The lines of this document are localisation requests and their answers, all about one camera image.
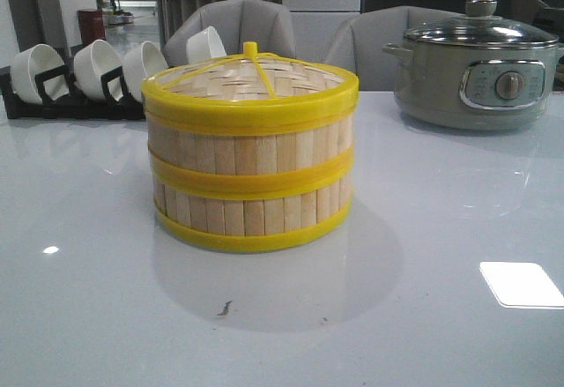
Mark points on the woven bamboo steamer lid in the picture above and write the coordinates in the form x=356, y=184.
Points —
x=251, y=92

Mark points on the bamboo steamer tier yellow rims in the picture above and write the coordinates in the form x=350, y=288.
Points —
x=256, y=225

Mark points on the white ceramic bowl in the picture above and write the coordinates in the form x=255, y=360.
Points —
x=140, y=63
x=204, y=45
x=90, y=63
x=29, y=63

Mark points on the grey chair right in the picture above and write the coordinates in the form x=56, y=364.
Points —
x=357, y=44

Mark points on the grey chair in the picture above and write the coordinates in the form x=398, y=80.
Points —
x=268, y=24
x=357, y=44

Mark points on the grey chair left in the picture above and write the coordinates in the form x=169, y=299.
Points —
x=268, y=24

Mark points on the green electric cooking pot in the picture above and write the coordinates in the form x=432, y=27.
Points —
x=473, y=88

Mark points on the black bowl rack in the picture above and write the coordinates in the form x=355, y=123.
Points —
x=61, y=97

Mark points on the red bin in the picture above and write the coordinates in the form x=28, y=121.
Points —
x=91, y=25

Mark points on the glass pot lid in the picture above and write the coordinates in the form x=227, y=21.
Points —
x=479, y=27

